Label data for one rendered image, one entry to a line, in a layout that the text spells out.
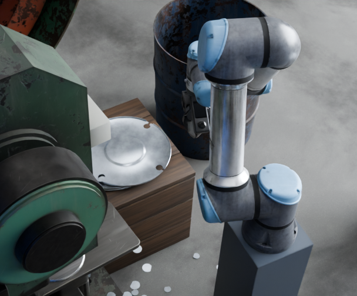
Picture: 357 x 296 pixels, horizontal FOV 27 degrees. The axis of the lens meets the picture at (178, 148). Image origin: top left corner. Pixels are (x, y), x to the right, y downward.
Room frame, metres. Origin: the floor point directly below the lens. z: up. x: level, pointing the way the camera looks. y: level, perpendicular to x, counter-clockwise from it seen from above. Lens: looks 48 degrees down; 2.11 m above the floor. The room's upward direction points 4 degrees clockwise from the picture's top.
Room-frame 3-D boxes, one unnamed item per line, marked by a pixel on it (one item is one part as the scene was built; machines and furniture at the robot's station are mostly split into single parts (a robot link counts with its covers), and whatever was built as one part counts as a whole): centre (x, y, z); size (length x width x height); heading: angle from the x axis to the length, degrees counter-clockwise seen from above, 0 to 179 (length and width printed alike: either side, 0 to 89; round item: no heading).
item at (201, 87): (1.51, -0.08, 0.69); 0.11 x 0.11 x 0.08; 11
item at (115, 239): (0.88, 0.21, 0.72); 0.25 x 0.14 x 0.14; 127
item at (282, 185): (1.19, -0.26, 0.62); 0.13 x 0.12 x 0.14; 101
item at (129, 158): (1.53, 0.17, 0.37); 0.29 x 0.29 x 0.01
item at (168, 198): (1.52, 0.21, 0.18); 0.40 x 0.38 x 0.35; 124
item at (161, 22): (2.02, -0.09, 0.24); 0.42 x 0.42 x 0.48
